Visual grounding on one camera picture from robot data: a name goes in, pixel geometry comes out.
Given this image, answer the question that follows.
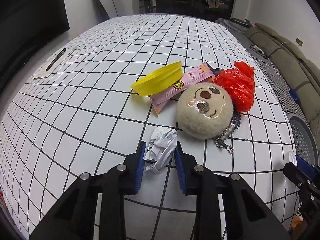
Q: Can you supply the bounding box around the beige round plush toy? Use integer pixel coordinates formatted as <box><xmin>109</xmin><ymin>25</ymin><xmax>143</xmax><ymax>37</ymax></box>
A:
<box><xmin>175</xmin><ymin>82</ymin><xmax>235</xmax><ymax>140</ymax></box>

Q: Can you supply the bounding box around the small white object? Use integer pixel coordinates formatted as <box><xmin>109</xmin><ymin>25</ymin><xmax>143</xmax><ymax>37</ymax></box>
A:
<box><xmin>284</xmin><ymin>151</ymin><xmax>298</xmax><ymax>167</ymax></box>

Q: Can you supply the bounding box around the grey perforated plastic basket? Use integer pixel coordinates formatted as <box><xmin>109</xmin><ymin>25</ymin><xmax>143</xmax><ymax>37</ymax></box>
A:
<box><xmin>286</xmin><ymin>114</ymin><xmax>319</xmax><ymax>165</ymax></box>

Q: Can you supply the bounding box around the grey wrapper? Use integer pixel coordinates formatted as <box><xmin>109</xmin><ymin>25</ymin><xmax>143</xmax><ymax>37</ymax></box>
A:
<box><xmin>210</xmin><ymin>65</ymin><xmax>223</xmax><ymax>77</ymax></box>

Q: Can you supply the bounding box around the white paper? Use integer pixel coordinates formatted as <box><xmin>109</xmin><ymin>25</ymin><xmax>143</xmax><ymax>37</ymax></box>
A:
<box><xmin>144</xmin><ymin>126</ymin><xmax>178</xmax><ymax>174</ymax></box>

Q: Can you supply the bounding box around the pink snack wrapper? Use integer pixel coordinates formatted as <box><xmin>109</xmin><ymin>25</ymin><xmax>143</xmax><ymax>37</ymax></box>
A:
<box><xmin>151</xmin><ymin>62</ymin><xmax>215</xmax><ymax>117</ymax></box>

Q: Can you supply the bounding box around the white notepad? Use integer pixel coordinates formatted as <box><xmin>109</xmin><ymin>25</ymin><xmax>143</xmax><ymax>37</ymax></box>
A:
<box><xmin>32</xmin><ymin>46</ymin><xmax>79</xmax><ymax>80</ymax></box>

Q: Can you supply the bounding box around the white grid tablecloth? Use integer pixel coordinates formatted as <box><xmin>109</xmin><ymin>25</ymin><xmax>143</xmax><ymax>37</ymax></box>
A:
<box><xmin>0</xmin><ymin>14</ymin><xmax>300</xmax><ymax>240</ymax></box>

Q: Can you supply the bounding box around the black pen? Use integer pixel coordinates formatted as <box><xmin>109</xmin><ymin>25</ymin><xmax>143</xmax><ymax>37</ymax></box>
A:
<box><xmin>46</xmin><ymin>48</ymin><xmax>67</xmax><ymax>72</ymax></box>

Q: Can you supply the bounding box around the yellow plastic bowl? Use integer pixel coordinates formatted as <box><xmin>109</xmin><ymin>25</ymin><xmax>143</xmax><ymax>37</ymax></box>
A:
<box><xmin>131</xmin><ymin>61</ymin><xmax>184</xmax><ymax>97</ymax></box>

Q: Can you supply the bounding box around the red plastic bag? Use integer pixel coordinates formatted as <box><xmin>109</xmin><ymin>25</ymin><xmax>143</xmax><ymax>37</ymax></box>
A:
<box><xmin>213</xmin><ymin>61</ymin><xmax>256</xmax><ymax>113</ymax></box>

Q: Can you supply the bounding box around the grey-green sofa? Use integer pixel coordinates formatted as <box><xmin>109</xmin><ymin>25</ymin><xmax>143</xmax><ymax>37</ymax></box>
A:
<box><xmin>244</xmin><ymin>23</ymin><xmax>320</xmax><ymax>123</ymax></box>

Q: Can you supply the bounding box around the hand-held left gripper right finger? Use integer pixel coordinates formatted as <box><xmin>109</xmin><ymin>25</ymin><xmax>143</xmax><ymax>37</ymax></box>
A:
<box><xmin>174</xmin><ymin>141</ymin><xmax>292</xmax><ymax>240</ymax></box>

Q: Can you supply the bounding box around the metal bead chain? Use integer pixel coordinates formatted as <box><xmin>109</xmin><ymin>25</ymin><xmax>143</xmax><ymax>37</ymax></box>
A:
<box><xmin>214</xmin><ymin>111</ymin><xmax>242</xmax><ymax>155</ymax></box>

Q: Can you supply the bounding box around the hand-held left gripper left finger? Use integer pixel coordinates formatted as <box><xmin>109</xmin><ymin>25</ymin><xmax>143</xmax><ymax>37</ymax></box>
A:
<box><xmin>29</xmin><ymin>141</ymin><xmax>148</xmax><ymax>240</ymax></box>

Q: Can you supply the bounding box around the power strip with cable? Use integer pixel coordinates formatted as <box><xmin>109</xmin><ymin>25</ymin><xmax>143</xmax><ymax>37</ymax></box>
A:
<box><xmin>250</xmin><ymin>44</ymin><xmax>268</xmax><ymax>58</ymax></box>

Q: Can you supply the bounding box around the white cable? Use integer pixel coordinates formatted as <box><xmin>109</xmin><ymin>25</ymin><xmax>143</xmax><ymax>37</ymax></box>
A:
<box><xmin>268</xmin><ymin>41</ymin><xmax>298</xmax><ymax>56</ymax></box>

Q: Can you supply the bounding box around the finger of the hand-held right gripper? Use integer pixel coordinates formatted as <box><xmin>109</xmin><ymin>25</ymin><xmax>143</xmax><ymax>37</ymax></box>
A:
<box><xmin>283</xmin><ymin>163</ymin><xmax>317</xmax><ymax>202</ymax></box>
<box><xmin>296</xmin><ymin>154</ymin><xmax>320</xmax><ymax>180</ymax></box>

